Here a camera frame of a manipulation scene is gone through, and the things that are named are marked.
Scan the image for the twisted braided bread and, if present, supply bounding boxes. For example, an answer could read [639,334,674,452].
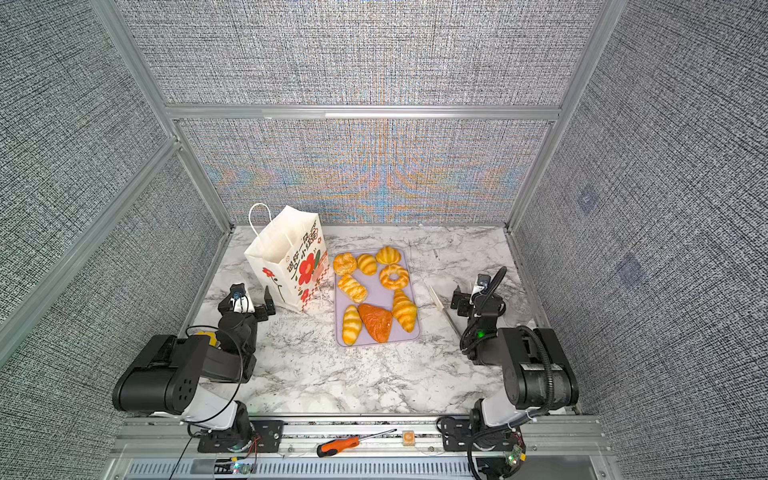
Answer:
[337,274,368,304]

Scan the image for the aluminium front rail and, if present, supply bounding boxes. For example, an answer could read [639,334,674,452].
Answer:
[100,414,622,479]

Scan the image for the striped oval bread left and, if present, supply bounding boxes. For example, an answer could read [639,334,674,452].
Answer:
[342,305,363,346]

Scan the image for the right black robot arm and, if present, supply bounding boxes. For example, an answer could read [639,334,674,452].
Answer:
[440,267,580,450]

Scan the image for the ring doughnut bread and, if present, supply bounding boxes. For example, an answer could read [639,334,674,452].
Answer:
[379,264,410,291]

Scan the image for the striped round bun top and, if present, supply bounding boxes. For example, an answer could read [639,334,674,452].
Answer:
[375,246,402,265]

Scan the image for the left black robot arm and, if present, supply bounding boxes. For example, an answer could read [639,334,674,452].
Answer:
[112,283,276,439]

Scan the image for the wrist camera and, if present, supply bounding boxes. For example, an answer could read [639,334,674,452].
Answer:
[230,284,250,313]
[472,274,492,295]

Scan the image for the orange handled screwdriver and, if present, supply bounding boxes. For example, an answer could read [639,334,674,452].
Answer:
[316,428,397,458]

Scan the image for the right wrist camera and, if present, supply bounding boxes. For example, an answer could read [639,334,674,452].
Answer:
[472,274,492,295]

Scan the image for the small striped bun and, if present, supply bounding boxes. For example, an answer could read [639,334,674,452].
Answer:
[357,254,378,276]

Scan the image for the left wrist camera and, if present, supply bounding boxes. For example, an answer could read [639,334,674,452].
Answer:
[230,284,250,313]

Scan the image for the white food tongs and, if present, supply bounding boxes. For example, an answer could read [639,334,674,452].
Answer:
[427,284,461,339]

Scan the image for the orange triangular pastry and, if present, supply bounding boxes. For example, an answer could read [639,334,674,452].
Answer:
[358,303,393,343]

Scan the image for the white floral paper bag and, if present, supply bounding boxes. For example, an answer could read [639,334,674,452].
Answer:
[244,206,329,312]

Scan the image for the long striped croissant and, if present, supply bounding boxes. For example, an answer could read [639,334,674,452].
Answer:
[392,290,418,333]

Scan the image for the lilac plastic tray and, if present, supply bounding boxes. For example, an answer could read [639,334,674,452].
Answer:
[334,265,421,347]

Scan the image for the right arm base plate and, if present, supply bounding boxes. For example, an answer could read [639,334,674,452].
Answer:
[435,416,526,452]

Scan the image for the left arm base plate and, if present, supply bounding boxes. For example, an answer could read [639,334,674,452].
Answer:
[197,420,285,455]

